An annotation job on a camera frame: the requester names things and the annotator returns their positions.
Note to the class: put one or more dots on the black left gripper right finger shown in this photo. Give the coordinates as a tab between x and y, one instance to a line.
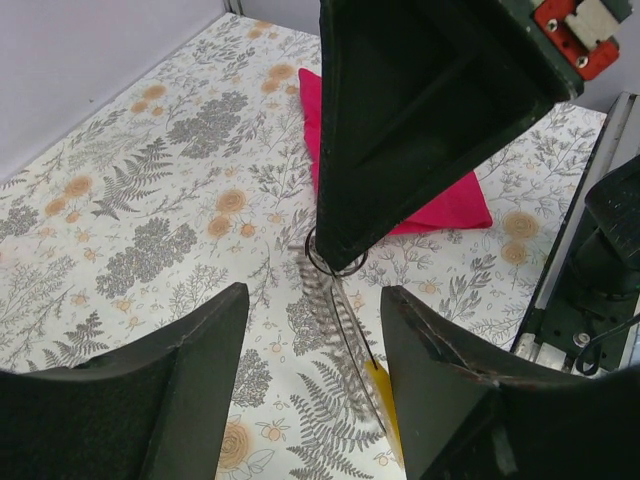
467	409

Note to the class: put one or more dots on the large keyring with yellow grip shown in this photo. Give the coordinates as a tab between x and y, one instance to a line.
366	381

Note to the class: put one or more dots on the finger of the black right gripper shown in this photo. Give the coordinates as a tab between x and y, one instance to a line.
415	95

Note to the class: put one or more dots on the pink cloth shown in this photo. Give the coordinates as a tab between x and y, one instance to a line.
461	206

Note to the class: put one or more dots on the floral tablecloth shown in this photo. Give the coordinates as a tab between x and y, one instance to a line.
197	177

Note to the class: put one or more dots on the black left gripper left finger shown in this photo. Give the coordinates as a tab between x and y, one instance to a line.
153	409

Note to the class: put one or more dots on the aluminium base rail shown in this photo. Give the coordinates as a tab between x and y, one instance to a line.
584	315

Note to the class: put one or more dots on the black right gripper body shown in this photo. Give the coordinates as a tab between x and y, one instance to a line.
575	40

